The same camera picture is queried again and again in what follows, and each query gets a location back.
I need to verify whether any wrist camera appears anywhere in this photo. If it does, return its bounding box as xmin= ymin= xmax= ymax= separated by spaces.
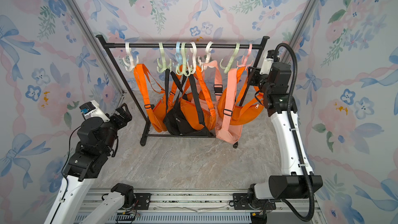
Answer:
xmin=79 ymin=100 xmax=110 ymax=122
xmin=260 ymin=50 xmax=275 ymax=75

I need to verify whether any light blue hook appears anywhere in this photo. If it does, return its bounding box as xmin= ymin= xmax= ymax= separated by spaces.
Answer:
xmin=175 ymin=41 xmax=182 ymax=68

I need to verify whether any white hook with pink bag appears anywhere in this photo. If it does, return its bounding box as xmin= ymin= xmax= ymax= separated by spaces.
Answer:
xmin=198 ymin=41 xmax=213 ymax=71

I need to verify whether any black bag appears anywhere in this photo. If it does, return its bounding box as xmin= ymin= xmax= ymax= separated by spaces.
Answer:
xmin=164 ymin=72 xmax=214 ymax=138

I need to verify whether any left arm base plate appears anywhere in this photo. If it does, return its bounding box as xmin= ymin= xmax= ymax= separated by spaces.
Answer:
xmin=106 ymin=192 xmax=152 ymax=211

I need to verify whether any pink bag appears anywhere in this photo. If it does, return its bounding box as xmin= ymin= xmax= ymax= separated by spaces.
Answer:
xmin=203 ymin=61 xmax=243 ymax=148

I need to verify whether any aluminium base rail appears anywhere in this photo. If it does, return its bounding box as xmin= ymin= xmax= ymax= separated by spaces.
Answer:
xmin=54 ymin=188 xmax=327 ymax=224

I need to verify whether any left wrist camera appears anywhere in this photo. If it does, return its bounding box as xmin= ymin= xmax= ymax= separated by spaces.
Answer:
xmin=79 ymin=100 xmax=110 ymax=122

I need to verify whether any light green hook left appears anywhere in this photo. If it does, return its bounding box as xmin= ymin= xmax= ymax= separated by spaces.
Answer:
xmin=157 ymin=42 xmax=173 ymax=73

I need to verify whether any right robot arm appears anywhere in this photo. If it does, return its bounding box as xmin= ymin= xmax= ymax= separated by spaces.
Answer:
xmin=248 ymin=62 xmax=323 ymax=209

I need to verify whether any white hook far left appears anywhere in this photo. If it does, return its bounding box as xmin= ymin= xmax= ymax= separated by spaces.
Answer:
xmin=122 ymin=42 xmax=139 ymax=72

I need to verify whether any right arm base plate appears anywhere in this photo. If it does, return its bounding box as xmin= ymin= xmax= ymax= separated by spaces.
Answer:
xmin=229 ymin=193 xmax=276 ymax=212

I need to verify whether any light green hook middle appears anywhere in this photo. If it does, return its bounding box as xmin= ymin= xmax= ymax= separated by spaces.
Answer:
xmin=176 ymin=42 xmax=190 ymax=77

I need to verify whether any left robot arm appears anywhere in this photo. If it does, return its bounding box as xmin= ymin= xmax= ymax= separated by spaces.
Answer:
xmin=45 ymin=100 xmax=132 ymax=224

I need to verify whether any black clothes rack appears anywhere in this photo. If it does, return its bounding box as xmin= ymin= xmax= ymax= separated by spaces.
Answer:
xmin=95 ymin=34 xmax=270 ymax=149

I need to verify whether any light green hook right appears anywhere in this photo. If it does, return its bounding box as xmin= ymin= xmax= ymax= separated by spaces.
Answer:
xmin=219 ymin=43 xmax=240 ymax=74

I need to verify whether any orange bag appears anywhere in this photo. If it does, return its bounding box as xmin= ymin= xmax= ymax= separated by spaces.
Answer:
xmin=134 ymin=64 xmax=174 ymax=132
xmin=179 ymin=66 xmax=217 ymax=131
xmin=217 ymin=67 xmax=264 ymax=125

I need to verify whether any light green hook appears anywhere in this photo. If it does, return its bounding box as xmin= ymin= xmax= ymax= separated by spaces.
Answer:
xmin=219 ymin=43 xmax=240 ymax=74
xmin=176 ymin=42 xmax=190 ymax=77
xmin=157 ymin=42 xmax=173 ymax=73

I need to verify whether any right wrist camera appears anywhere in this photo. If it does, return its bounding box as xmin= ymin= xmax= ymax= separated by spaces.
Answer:
xmin=260 ymin=50 xmax=275 ymax=75

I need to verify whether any white hook middle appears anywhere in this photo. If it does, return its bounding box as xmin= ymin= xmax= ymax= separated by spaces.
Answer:
xmin=190 ymin=41 xmax=197 ymax=74

